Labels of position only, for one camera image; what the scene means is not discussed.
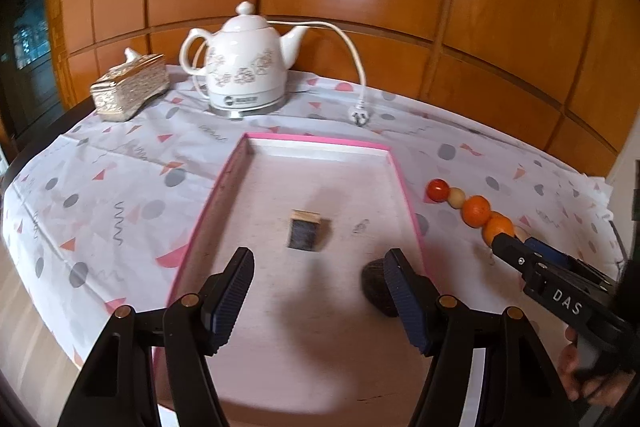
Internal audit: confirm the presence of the red tomato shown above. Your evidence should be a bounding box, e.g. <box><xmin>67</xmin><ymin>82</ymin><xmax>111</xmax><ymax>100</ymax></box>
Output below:
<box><xmin>426</xmin><ymin>179</ymin><xmax>449</xmax><ymax>204</ymax></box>

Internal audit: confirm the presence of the person's right hand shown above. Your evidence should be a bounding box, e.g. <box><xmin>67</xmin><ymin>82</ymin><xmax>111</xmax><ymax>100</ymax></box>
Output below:
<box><xmin>558</xmin><ymin>327</ymin><xmax>631</xmax><ymax>406</ymax></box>

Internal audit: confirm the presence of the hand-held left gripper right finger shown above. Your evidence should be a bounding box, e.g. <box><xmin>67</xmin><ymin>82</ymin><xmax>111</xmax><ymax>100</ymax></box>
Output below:
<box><xmin>384</xmin><ymin>248</ymin><xmax>583</xmax><ymax>427</ymax></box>

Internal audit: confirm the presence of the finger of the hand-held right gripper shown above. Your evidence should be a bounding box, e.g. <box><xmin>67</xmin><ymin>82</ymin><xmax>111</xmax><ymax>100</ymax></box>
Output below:
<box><xmin>490</xmin><ymin>233</ymin><xmax>539</xmax><ymax>276</ymax></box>
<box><xmin>525</xmin><ymin>237</ymin><xmax>602</xmax><ymax>284</ymax></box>

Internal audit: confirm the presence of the gold ornate tissue box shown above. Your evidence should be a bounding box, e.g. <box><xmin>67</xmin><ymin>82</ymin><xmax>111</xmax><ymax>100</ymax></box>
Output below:
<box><xmin>90</xmin><ymin>48</ymin><xmax>170</xmax><ymax>122</ymax></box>

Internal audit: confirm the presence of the pink shallow tray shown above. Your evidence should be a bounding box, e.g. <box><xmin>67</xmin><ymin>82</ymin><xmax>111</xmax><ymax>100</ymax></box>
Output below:
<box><xmin>150</xmin><ymin>133</ymin><xmax>431</xmax><ymax>427</ymax></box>

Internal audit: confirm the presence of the dark glass window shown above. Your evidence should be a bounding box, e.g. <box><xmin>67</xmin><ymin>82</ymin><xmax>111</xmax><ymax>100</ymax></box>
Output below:
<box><xmin>0</xmin><ymin>0</ymin><xmax>66</xmax><ymax>142</ymax></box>

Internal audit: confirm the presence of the orange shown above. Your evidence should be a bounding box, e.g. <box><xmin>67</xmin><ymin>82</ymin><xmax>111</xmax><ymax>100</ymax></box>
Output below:
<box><xmin>460</xmin><ymin>195</ymin><xmax>492</xmax><ymax>228</ymax></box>
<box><xmin>482</xmin><ymin>214</ymin><xmax>515</xmax><ymax>248</ymax></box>

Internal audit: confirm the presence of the small wooden black block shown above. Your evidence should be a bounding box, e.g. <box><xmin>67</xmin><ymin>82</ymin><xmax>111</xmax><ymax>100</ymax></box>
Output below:
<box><xmin>287</xmin><ymin>209</ymin><xmax>333</xmax><ymax>253</ymax></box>

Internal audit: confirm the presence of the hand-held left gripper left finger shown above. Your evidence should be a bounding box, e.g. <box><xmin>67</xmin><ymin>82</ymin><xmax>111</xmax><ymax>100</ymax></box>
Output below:
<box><xmin>57</xmin><ymin>247</ymin><xmax>256</xmax><ymax>427</ymax></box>

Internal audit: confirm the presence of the white patterned tablecloth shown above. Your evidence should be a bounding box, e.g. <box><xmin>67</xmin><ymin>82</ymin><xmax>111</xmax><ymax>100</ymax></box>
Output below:
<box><xmin>0</xmin><ymin>66</ymin><xmax>626</xmax><ymax>373</ymax></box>

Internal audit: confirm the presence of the white power cord with plug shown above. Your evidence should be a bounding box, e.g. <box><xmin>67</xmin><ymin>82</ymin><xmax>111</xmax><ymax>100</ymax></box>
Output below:
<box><xmin>191</xmin><ymin>19</ymin><xmax>372</xmax><ymax>128</ymax></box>

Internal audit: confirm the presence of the dark textured ball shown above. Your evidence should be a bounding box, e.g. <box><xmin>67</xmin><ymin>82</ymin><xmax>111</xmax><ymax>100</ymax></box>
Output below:
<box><xmin>361</xmin><ymin>257</ymin><xmax>401</xmax><ymax>318</ymax></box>

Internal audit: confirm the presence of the white ceramic electric kettle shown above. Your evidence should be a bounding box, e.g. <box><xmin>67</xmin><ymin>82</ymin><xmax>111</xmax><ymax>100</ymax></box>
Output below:
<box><xmin>180</xmin><ymin>1</ymin><xmax>310</xmax><ymax>118</ymax></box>

